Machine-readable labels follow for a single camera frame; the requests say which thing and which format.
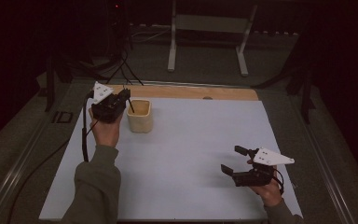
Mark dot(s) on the white metal stand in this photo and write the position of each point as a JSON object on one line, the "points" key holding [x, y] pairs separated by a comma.
{"points": [[211, 23]]}

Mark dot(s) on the person's left hand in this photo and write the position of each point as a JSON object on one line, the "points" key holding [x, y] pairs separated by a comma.
{"points": [[107, 133]]}

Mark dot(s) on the pale grey table mat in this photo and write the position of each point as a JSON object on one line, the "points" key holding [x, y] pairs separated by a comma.
{"points": [[183, 155]]}

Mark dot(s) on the thin black pen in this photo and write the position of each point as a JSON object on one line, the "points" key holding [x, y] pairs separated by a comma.
{"points": [[131, 106]]}

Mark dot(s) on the black rectangular floor frame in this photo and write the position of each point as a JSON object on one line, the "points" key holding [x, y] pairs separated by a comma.
{"points": [[55, 117]]}

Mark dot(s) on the dark metal stand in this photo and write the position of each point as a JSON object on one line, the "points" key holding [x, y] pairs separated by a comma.
{"points": [[50, 84], [306, 93]]}

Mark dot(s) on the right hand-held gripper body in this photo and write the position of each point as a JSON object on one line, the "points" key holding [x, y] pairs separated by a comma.
{"points": [[268, 158]]}

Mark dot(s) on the person's right hand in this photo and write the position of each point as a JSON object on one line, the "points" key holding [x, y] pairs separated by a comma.
{"points": [[271, 194]]}

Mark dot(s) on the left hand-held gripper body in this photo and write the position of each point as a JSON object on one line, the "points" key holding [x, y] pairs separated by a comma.
{"points": [[107, 109]]}

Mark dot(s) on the beige square cup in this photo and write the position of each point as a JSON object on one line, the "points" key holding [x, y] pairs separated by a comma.
{"points": [[140, 123]]}

